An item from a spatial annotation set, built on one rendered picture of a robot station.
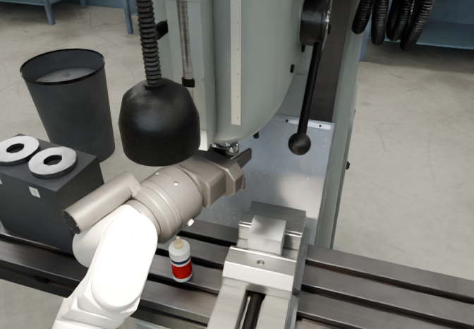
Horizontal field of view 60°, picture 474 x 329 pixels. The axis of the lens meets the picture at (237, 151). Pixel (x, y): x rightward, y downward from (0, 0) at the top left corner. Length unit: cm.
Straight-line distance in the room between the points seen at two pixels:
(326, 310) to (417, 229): 165
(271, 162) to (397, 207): 156
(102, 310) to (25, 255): 52
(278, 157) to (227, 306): 44
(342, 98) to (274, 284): 48
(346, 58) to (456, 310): 55
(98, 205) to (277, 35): 29
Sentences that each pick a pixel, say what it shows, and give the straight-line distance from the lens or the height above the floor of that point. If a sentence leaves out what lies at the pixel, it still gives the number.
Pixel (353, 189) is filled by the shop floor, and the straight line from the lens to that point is 257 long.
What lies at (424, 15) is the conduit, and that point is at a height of 143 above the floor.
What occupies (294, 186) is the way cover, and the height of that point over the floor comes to 96.
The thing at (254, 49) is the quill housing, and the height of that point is 146.
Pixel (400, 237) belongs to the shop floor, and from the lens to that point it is 236.
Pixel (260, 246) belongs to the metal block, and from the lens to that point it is 76.
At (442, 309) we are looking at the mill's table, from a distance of 91.
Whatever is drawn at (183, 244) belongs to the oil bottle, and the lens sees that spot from 80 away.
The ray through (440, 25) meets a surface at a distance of 476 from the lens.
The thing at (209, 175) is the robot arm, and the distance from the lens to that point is 59.
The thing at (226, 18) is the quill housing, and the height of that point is 149.
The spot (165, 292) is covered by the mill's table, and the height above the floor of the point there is 95.
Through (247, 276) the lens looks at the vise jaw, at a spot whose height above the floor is 104.
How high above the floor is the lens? 164
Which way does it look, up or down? 36 degrees down
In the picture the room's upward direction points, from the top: straight up
